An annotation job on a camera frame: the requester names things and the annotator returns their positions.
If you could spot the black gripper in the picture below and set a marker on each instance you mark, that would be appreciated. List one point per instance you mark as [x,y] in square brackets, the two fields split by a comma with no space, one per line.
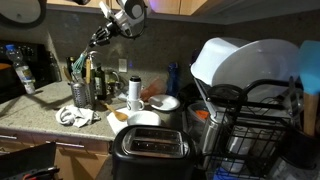
[102,36]

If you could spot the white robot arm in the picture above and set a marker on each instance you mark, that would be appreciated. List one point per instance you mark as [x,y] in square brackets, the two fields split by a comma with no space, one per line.
[129,22]

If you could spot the perforated steel utensil holder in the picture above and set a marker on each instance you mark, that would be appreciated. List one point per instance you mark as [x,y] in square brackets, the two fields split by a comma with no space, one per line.
[83,95]

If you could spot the white bowl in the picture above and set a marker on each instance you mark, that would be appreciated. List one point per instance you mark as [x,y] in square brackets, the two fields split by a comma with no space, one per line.
[144,118]

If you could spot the white tub in rack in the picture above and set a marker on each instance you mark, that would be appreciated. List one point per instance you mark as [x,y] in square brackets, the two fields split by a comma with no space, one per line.
[214,52]

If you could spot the steel cup in rack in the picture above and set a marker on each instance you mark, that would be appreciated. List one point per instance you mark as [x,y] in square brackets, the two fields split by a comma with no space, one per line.
[210,134]

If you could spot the large white plate in rack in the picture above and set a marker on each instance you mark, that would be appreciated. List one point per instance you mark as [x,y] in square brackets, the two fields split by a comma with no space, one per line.
[273,59]

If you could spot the black dish rack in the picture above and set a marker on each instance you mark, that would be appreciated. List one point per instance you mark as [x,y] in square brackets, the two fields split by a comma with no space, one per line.
[254,135]

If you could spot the wooden spatula in holder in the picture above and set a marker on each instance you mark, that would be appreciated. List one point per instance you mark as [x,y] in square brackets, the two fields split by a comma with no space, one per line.
[88,71]

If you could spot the dark olive oil bottle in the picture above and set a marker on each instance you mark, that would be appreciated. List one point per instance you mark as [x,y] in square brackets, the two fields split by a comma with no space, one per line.
[100,85]

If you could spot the white tumbler with black lid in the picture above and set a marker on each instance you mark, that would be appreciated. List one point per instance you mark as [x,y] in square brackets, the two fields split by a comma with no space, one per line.
[134,88]

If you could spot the black microwave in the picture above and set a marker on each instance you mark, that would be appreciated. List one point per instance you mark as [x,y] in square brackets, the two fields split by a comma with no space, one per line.
[36,58]

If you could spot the orange plastic bag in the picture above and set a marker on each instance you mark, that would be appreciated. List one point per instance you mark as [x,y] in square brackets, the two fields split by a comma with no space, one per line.
[157,87]

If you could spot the white mug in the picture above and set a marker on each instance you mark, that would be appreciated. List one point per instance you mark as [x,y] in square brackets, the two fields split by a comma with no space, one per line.
[135,105]

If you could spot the white crumpled cloth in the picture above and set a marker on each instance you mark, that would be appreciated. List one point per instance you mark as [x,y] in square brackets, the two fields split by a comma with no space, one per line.
[73,116]

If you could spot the clear plastic water bottle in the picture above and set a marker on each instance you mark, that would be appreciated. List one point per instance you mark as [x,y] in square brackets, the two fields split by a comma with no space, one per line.
[21,68]

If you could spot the blue canister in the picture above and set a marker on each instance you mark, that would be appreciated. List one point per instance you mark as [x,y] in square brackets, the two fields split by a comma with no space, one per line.
[172,83]

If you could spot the white cutting board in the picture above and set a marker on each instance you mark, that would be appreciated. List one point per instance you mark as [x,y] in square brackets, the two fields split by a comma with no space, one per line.
[115,124]

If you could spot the white plate on counter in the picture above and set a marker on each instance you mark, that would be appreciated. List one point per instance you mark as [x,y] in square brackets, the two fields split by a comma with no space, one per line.
[164,102]

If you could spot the black toaster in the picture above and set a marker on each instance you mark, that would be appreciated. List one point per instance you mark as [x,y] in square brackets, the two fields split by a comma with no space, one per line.
[142,152]

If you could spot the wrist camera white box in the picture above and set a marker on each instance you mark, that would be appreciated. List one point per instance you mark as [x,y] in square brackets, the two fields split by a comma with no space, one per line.
[108,14]

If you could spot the blue spatula wooden handle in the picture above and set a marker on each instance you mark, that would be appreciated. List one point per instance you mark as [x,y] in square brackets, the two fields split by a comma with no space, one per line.
[309,70]

